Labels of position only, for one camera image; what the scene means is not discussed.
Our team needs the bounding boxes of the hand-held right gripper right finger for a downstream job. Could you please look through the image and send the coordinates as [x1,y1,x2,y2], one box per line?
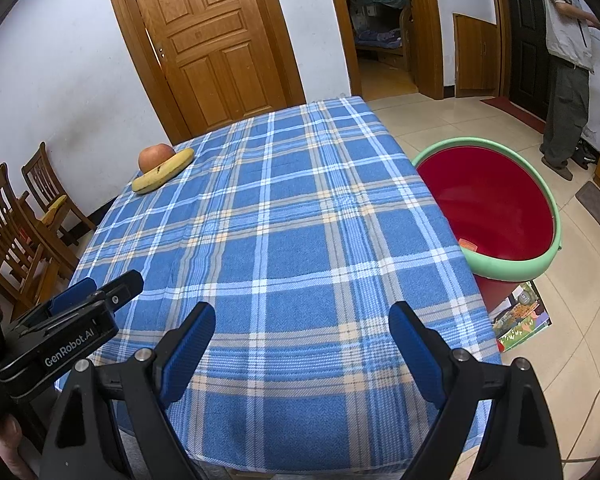
[388,301,565,480]

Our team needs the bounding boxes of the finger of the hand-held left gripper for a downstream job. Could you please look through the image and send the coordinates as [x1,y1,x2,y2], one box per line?
[47,277,98,317]
[10,269,145,333]

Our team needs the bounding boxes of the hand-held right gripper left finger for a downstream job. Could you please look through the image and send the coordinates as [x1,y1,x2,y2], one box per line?
[39,301,217,480]

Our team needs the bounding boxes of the person's left hand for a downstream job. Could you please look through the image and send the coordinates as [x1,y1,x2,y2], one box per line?
[0,415,38,480]

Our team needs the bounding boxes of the large wooden chair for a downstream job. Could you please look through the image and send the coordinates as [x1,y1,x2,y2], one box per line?
[0,162,78,321]

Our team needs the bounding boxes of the red stool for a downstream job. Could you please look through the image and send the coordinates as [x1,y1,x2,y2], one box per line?
[477,277,523,313]

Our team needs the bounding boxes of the colourful picture book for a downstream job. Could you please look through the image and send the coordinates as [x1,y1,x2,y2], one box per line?
[491,280,552,353]

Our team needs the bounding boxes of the wooden chair with yellow cushion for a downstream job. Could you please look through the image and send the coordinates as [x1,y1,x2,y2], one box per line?
[21,141,97,241]

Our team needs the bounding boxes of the yellow banana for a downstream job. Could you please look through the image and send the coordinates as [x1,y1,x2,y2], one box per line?
[131,148,195,194]

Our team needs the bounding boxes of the red apple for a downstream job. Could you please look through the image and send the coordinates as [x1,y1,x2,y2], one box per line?
[138,143,177,173]

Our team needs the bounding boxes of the blue plaid tablecloth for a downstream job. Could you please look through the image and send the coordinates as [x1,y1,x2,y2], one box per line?
[55,96,503,473]

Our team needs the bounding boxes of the black shoes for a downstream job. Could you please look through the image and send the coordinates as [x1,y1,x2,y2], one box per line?
[572,140,598,170]

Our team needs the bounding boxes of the red doormat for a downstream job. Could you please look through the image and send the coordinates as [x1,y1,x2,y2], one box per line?
[480,96,548,135]

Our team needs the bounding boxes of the brown wooden door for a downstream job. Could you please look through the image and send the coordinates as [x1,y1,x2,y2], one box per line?
[125,0,288,133]

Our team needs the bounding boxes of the black door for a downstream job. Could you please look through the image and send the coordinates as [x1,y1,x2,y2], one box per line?
[500,0,553,121]

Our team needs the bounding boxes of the bunk bed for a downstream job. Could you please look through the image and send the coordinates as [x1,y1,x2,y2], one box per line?
[352,0,412,61]

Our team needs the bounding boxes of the wooden door frame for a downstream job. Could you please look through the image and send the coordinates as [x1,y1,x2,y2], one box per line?
[101,0,308,146]

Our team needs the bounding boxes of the open doorway wooden frame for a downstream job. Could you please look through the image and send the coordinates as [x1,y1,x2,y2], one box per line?
[322,0,443,101]

